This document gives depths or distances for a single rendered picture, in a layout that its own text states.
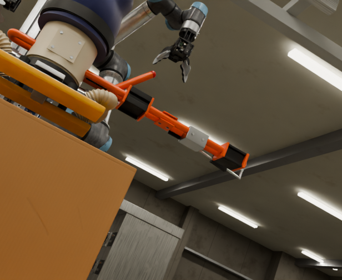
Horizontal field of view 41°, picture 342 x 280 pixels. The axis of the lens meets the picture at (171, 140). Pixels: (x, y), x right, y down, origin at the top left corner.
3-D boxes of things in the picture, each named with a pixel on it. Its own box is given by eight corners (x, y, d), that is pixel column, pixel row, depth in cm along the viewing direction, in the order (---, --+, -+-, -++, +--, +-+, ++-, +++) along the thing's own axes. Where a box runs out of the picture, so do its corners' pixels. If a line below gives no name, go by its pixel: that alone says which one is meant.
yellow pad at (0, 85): (-20, 72, 127) (-11, 58, 129) (-20, 84, 136) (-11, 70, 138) (88, 130, 135) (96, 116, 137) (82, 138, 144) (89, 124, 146)
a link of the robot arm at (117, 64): (65, 146, 189) (96, 52, 219) (91, 163, 198) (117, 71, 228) (85, 139, 182) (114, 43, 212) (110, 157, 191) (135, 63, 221)
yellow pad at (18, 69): (-21, 45, 110) (-11, 29, 112) (-21, 60, 119) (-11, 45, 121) (103, 113, 118) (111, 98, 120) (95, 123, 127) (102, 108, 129)
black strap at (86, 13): (43, -5, 122) (50, -16, 124) (35, 32, 143) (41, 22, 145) (117, 39, 128) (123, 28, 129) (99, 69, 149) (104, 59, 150)
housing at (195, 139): (185, 137, 138) (191, 124, 139) (177, 141, 144) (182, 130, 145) (205, 148, 139) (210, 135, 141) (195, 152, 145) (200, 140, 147)
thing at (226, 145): (222, 155, 140) (227, 141, 142) (211, 159, 147) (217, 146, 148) (244, 168, 142) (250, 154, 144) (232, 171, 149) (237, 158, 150)
